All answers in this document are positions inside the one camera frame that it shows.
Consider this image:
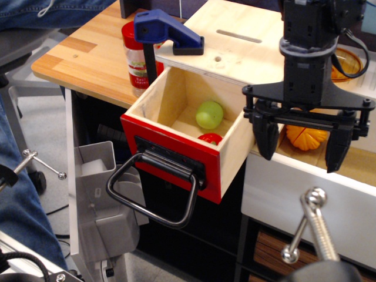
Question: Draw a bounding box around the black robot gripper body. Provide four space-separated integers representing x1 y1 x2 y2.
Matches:
243 38 375 137

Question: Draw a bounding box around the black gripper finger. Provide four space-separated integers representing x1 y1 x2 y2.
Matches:
325 126 353 173
252 116 279 160

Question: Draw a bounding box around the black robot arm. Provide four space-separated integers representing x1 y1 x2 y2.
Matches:
243 1 375 173

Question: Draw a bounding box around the red-fronted wooden drawer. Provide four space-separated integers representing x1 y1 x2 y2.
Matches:
120 67 254 204

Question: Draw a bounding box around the light wooden box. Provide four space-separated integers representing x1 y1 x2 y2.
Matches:
156 1 284 85

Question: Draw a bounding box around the orange toy pumpkin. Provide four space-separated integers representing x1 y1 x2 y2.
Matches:
286 125 328 151

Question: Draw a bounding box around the orange transparent bowl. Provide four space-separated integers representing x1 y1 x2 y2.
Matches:
331 48 363 83

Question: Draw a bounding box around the red toy fruit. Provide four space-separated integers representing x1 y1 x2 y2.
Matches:
198 133 223 146

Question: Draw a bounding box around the white tray bin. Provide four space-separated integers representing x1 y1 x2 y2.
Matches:
240 43 376 270

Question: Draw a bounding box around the green toy apple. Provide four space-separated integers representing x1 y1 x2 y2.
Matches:
196 100 224 129

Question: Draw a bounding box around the silver clamp screw right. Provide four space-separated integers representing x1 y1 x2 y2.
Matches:
281 187 340 264

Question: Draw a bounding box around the silver clamp screw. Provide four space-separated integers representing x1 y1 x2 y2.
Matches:
281 187 340 264
0 149 67 192

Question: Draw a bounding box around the red-lidded spice jar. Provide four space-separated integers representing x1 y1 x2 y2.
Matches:
121 21 149 98

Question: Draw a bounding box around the blue bar clamp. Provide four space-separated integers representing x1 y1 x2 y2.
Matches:
134 9 204 84

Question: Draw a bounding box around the grey desk leg mechanism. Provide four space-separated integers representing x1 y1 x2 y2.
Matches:
69 141 149 281

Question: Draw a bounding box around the silver clamp screw left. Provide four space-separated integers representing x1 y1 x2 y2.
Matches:
0 149 67 192

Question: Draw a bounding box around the blue jeans leg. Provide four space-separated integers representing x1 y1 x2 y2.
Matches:
1 98 68 270

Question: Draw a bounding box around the grey office chair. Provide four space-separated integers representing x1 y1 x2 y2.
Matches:
0 28 66 194

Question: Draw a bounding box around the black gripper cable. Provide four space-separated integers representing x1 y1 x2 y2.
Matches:
331 28 370 79

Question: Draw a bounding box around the black metal drawer handle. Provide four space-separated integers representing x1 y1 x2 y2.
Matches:
106 136 206 229

